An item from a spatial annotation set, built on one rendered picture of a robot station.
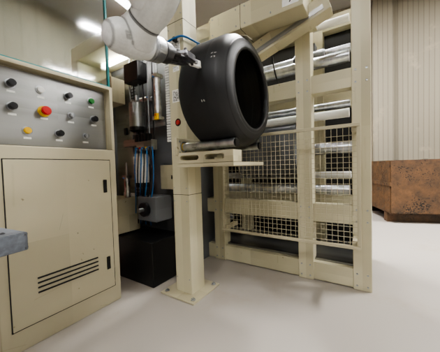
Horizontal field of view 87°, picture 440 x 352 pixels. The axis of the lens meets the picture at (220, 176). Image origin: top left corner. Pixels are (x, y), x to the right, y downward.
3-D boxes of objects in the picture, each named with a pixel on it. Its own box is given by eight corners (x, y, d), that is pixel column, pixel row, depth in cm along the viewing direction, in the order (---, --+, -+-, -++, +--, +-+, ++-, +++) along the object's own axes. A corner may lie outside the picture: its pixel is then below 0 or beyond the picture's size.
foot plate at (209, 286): (160, 292, 146) (160, 289, 146) (188, 275, 168) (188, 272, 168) (193, 305, 131) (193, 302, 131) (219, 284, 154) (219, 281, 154)
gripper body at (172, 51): (167, 35, 81) (184, 43, 89) (150, 43, 86) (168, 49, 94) (170, 58, 83) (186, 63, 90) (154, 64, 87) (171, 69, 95)
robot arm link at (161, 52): (137, 36, 81) (150, 41, 86) (141, 63, 83) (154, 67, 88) (155, 27, 76) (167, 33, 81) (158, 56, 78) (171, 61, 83)
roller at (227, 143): (182, 152, 131) (179, 144, 129) (186, 149, 134) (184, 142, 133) (236, 147, 112) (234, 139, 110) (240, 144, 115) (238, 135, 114)
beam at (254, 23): (209, 40, 156) (208, 17, 155) (228, 55, 177) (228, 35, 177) (303, 3, 123) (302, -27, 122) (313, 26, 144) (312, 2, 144)
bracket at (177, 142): (173, 156, 128) (172, 137, 128) (214, 157, 162) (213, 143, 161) (177, 155, 126) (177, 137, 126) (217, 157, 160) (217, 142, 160)
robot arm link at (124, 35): (147, 70, 82) (167, 40, 74) (105, 60, 69) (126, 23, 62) (133, 45, 83) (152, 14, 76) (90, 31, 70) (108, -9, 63)
